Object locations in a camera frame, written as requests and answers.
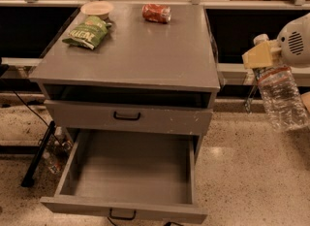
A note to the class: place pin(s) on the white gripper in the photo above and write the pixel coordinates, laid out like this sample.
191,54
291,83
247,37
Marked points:
293,46

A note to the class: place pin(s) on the clear plastic water bottle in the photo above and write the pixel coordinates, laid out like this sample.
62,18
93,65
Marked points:
281,98

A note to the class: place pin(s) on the grey drawer cabinet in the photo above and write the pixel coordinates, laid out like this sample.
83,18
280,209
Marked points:
139,63

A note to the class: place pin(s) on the open grey middle drawer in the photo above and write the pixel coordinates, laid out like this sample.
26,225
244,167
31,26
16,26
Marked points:
153,174

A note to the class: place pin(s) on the grey top drawer front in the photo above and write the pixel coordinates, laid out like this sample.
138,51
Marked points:
178,121

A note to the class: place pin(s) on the green chip bag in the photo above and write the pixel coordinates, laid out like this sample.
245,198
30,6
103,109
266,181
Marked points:
88,34

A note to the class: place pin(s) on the bottles on floor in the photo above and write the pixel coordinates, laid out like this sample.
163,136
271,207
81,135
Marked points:
57,151

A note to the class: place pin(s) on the black floor stand leg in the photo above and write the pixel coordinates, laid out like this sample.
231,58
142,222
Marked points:
28,180

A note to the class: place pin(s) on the black top drawer handle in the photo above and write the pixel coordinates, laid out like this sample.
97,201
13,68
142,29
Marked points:
119,116

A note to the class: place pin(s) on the black drawer handle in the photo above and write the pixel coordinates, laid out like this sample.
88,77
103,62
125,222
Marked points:
119,116
126,215

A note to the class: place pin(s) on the black middle drawer handle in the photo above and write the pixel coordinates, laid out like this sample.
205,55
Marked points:
126,215

